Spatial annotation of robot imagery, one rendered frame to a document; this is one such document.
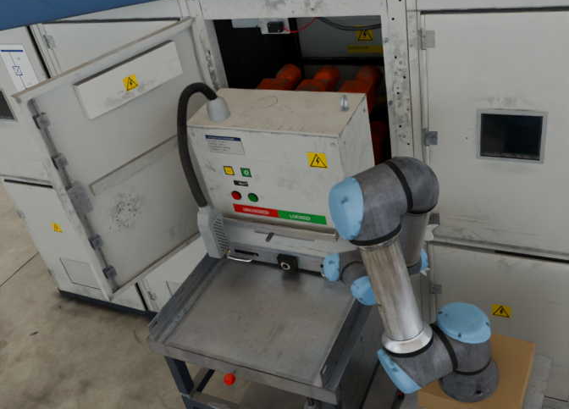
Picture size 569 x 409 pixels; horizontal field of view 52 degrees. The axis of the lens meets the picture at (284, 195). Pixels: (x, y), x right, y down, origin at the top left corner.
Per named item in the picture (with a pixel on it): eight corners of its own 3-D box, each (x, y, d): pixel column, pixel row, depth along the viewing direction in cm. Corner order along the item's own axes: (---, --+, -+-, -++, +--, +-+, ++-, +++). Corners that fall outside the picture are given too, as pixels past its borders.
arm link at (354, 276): (394, 271, 147) (373, 251, 157) (356, 290, 145) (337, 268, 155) (400, 294, 151) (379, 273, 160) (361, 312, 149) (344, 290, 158)
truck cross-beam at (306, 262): (368, 281, 180) (366, 268, 176) (221, 254, 203) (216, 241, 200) (373, 269, 183) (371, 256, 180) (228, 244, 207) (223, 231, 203)
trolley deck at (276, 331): (338, 406, 153) (334, 391, 150) (151, 351, 180) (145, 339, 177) (406, 245, 201) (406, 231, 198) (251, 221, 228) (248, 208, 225)
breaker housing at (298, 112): (361, 267, 179) (339, 135, 150) (224, 243, 201) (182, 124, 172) (406, 169, 213) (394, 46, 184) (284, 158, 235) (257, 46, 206)
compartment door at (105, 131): (99, 294, 196) (4, 93, 155) (234, 199, 230) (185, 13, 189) (110, 301, 192) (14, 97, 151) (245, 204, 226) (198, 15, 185)
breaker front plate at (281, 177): (358, 268, 178) (336, 139, 150) (224, 245, 200) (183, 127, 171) (360, 266, 179) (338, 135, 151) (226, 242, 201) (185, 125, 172)
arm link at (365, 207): (463, 379, 133) (405, 166, 114) (406, 410, 131) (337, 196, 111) (434, 353, 144) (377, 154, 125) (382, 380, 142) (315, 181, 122)
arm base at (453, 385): (507, 364, 147) (507, 339, 141) (486, 412, 139) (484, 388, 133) (450, 343, 156) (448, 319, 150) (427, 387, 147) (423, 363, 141)
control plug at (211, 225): (221, 259, 188) (206, 218, 177) (208, 257, 190) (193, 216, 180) (232, 243, 193) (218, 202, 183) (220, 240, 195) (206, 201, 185)
